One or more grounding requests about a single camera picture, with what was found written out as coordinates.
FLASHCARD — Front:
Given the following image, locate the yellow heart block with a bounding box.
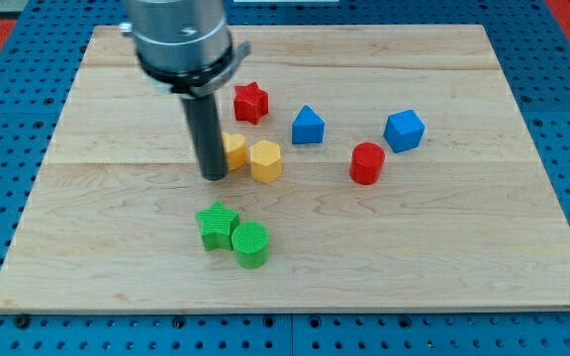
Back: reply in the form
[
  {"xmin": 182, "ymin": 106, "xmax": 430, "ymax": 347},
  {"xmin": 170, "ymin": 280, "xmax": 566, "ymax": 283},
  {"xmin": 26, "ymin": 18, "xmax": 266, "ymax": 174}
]
[{"xmin": 222, "ymin": 133, "xmax": 247, "ymax": 171}]

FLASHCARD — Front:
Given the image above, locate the yellow hexagon block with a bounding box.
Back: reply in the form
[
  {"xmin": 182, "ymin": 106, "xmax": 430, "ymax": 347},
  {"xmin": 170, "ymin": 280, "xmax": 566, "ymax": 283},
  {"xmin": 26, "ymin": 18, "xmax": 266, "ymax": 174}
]
[{"xmin": 249, "ymin": 140, "xmax": 282, "ymax": 183}]

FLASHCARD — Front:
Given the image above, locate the green cylinder block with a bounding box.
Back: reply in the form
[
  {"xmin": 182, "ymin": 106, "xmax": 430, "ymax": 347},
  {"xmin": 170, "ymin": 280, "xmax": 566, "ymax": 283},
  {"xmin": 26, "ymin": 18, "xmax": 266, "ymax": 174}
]
[{"xmin": 232, "ymin": 222, "xmax": 269, "ymax": 269}]

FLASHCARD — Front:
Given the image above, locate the wooden board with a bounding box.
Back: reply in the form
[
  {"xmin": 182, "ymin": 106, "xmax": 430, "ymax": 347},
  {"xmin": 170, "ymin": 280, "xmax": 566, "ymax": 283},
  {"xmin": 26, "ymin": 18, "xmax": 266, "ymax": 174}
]
[{"xmin": 0, "ymin": 25, "xmax": 570, "ymax": 314}]

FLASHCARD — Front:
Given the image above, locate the red cylinder block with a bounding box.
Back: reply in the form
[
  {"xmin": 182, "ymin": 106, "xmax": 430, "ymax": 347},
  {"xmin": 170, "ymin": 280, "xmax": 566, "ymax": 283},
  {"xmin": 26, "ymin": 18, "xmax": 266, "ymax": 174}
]
[{"xmin": 349, "ymin": 141, "xmax": 385, "ymax": 185}]

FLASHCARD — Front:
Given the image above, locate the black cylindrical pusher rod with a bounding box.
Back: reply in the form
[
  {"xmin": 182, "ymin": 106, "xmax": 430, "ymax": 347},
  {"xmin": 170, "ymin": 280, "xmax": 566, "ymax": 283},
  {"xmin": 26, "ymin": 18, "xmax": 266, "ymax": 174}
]
[{"xmin": 181, "ymin": 94, "xmax": 229, "ymax": 181}]

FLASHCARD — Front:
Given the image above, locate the red star block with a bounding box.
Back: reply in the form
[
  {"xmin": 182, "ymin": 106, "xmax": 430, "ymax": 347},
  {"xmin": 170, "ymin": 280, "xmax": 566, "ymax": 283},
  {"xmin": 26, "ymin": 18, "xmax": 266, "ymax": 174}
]
[{"xmin": 234, "ymin": 82, "xmax": 269, "ymax": 125}]

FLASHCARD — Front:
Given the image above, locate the blue triangle block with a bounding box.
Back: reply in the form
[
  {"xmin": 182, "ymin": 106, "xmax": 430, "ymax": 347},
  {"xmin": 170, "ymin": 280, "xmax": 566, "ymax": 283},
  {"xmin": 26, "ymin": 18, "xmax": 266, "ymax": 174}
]
[{"xmin": 291, "ymin": 105, "xmax": 326, "ymax": 144}]

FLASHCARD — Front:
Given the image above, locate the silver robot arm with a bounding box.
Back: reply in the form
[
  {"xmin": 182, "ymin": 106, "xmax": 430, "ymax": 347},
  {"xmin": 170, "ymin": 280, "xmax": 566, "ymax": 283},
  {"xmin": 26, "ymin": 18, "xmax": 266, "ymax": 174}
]
[{"xmin": 120, "ymin": 0, "xmax": 251, "ymax": 181}]

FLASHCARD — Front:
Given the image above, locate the blue cube block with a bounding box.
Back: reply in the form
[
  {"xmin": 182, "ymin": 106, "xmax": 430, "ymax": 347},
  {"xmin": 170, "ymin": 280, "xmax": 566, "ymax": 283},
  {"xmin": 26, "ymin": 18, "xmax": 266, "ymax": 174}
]
[{"xmin": 383, "ymin": 110, "xmax": 426, "ymax": 153}]

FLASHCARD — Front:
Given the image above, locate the green star block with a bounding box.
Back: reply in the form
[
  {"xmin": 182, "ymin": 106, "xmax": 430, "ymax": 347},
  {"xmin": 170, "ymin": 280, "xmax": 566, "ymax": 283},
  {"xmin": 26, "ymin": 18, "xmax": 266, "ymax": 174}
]
[{"xmin": 196, "ymin": 201, "xmax": 239, "ymax": 251}]

